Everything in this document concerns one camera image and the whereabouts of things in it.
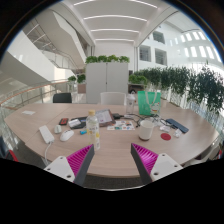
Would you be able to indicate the black wallet with white card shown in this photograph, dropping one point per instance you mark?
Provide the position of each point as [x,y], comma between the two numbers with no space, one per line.
[76,123]

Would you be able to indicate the row of green hedge plants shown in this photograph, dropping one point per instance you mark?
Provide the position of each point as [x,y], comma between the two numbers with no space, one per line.
[186,83]

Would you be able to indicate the small white packet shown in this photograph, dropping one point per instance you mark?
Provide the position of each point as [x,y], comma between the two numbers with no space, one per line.
[165,128]
[177,133]

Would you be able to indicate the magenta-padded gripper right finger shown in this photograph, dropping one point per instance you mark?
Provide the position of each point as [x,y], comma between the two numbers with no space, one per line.
[165,165]

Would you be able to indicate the small potted green plants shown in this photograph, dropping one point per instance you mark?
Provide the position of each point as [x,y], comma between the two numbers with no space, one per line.
[81,78]

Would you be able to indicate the red and black small case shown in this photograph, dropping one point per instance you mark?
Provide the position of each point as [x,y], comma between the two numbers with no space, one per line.
[63,121]

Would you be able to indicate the green tote bag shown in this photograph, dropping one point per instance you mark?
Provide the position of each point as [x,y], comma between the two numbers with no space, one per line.
[148,103]

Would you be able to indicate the flat round red coaster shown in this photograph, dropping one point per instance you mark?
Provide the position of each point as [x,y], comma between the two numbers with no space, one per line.
[165,136]

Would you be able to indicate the white paper sheet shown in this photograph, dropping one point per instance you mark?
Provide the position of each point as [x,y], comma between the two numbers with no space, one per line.
[28,112]

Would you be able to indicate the clear yellow-capped drink bottle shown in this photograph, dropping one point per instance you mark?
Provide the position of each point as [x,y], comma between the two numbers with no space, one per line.
[93,130]

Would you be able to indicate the white cabinet with plants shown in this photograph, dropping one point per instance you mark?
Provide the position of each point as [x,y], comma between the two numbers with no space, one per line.
[106,80]

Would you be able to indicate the clear white-lidded water bottle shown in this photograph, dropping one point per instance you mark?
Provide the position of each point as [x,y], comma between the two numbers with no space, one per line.
[130,105]

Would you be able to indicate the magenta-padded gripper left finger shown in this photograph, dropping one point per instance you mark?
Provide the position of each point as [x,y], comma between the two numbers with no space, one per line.
[58,166]

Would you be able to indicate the colourful sticker sheet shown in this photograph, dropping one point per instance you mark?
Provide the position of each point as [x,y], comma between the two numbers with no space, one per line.
[120,126]

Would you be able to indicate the black chair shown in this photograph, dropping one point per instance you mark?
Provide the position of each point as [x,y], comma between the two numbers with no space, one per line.
[62,97]

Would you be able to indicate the group of ceiling light strips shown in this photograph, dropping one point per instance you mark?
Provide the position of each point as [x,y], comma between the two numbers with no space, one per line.
[115,16]

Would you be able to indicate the white chair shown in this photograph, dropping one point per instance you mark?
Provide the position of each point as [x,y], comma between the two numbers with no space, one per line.
[112,98]

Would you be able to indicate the open brown booklet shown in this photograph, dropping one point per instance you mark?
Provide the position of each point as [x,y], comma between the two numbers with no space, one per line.
[105,117]

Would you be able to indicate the white computer mouse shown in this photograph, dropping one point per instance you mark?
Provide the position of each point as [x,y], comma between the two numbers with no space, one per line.
[66,135]

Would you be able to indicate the black charger block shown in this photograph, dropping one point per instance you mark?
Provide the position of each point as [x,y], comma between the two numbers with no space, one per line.
[116,116]

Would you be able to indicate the white paper cup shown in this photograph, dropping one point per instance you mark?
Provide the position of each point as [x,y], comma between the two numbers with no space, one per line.
[146,130]

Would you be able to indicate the small grey oval device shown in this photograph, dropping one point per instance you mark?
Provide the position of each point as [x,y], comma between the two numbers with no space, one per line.
[58,129]

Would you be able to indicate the small blue item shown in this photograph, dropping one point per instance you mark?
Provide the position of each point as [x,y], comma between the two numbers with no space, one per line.
[83,132]

